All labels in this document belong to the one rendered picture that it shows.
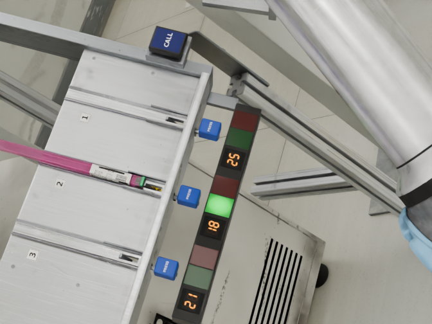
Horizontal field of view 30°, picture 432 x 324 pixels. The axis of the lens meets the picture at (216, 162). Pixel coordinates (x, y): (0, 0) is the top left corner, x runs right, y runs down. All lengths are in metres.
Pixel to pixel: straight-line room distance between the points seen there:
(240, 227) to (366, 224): 0.35
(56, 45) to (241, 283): 0.65
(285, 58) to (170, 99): 0.39
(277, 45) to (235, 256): 0.44
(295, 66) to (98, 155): 0.52
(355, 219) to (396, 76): 1.20
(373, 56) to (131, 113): 0.56
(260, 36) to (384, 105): 0.79
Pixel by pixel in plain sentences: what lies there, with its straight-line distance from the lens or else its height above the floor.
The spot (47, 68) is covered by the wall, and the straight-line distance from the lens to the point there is 3.39.
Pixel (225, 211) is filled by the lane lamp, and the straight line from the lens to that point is 1.16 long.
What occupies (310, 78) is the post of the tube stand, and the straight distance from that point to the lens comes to 1.59.
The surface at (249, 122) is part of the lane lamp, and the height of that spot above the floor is 0.65.
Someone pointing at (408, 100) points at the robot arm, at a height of 0.84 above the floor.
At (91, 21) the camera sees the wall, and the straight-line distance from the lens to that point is 3.54.
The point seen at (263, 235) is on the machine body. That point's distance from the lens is 1.71.
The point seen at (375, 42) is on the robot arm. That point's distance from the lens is 0.74.
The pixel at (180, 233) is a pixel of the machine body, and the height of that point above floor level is 0.46.
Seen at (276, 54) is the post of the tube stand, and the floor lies 0.50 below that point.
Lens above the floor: 1.33
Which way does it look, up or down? 34 degrees down
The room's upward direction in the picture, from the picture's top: 58 degrees counter-clockwise
